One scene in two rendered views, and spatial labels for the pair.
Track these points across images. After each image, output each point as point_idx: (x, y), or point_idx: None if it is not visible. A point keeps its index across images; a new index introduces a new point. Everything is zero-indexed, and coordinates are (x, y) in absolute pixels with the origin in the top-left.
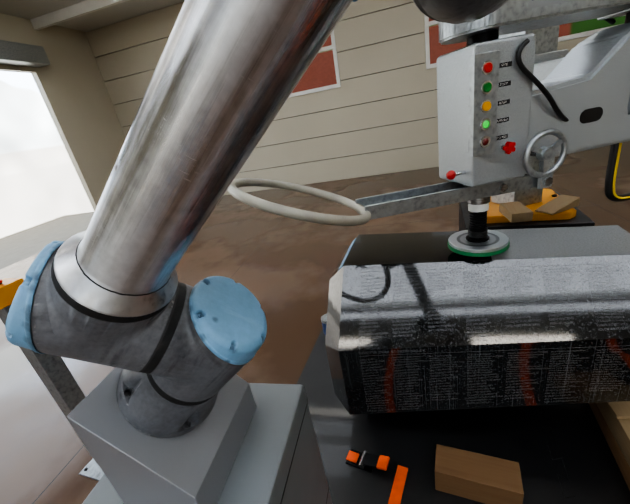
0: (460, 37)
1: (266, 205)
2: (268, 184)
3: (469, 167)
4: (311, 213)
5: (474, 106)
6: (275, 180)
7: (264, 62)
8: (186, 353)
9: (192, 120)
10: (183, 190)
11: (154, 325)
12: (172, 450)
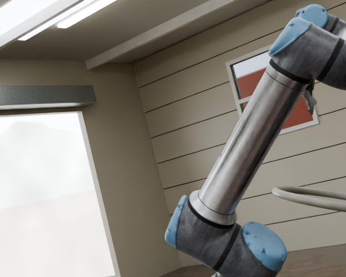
0: None
1: (299, 198)
2: (311, 192)
3: None
4: (335, 202)
5: None
6: (318, 189)
7: (271, 117)
8: (239, 254)
9: (249, 136)
10: (244, 161)
11: (225, 236)
12: None
